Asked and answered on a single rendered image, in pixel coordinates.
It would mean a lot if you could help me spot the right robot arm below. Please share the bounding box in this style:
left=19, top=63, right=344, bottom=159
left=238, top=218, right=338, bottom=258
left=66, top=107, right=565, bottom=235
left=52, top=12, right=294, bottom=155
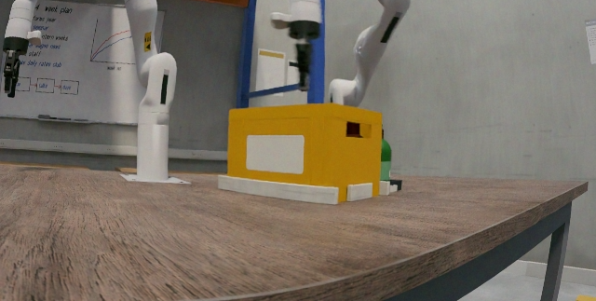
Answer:
left=5, top=0, right=177, bottom=181

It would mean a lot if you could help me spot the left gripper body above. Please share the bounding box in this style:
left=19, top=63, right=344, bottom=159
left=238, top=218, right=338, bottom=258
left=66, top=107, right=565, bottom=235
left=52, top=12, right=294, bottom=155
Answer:
left=291, top=21, right=323, bottom=44

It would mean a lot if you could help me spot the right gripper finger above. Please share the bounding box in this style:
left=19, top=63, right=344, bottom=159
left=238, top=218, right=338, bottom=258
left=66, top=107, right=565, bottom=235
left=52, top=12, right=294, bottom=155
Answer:
left=7, top=63, right=20, bottom=98
left=3, top=50, right=20, bottom=94

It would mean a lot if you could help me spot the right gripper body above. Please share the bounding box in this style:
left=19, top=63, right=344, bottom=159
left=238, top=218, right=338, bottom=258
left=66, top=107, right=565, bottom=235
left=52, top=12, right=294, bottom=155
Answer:
left=3, top=36, right=29, bottom=66

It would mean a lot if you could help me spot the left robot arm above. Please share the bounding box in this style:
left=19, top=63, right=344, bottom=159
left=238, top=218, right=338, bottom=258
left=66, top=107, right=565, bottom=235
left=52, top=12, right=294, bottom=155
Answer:
left=273, top=0, right=412, bottom=107

